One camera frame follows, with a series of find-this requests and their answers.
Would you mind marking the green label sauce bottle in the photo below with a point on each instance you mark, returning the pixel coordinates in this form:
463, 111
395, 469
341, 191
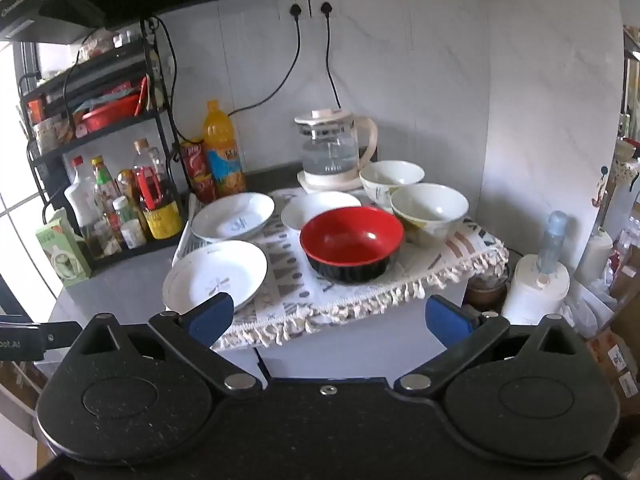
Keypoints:
105, 186

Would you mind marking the white wall socket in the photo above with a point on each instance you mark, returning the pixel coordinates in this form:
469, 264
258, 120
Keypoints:
310, 8

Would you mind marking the white vinegar bottle red cap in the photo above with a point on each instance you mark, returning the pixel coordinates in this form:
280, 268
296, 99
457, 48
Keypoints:
87, 214

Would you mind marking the small white jar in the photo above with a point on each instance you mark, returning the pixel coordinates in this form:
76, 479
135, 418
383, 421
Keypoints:
133, 234

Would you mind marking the paper towel roll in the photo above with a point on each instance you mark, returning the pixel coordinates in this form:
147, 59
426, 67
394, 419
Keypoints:
532, 295

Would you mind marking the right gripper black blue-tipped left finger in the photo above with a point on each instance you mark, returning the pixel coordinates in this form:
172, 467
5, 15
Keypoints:
191, 336

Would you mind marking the glass electric kettle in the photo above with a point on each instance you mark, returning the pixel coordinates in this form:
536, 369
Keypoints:
336, 142

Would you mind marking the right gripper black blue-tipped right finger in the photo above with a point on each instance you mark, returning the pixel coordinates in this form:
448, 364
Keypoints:
467, 334

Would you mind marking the patterned fringed table cloth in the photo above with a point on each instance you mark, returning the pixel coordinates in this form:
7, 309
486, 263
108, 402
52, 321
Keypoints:
294, 300

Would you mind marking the black metal kitchen rack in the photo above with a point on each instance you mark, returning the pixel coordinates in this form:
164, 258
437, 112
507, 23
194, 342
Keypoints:
114, 90

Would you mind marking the white ceramic bowl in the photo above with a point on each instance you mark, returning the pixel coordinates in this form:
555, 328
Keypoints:
429, 212

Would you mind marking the orange juice bottle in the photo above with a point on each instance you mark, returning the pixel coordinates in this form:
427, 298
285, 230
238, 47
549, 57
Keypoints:
222, 151

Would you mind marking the red and black bowl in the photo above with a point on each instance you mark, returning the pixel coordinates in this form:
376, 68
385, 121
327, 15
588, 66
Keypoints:
352, 245

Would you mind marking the red plastic basin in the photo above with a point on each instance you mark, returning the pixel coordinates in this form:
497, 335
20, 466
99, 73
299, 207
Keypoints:
111, 112

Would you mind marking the dark soy sauce bottle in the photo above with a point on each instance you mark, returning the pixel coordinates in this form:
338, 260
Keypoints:
157, 198

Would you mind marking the cream kettle base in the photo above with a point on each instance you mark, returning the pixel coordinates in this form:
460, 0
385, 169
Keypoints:
316, 183

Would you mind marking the white patterned bowl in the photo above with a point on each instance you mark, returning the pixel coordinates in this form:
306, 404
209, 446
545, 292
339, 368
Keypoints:
381, 179

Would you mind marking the brown cardboard box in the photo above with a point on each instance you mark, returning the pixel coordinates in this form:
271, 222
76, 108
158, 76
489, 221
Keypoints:
616, 350

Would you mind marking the green carton box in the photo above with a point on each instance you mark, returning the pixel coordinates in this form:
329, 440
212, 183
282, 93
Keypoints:
61, 247

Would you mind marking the white bakery plate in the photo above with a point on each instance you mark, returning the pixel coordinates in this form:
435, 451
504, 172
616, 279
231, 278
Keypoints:
301, 210

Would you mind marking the light blue bottle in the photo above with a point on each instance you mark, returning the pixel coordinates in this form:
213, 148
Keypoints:
552, 241

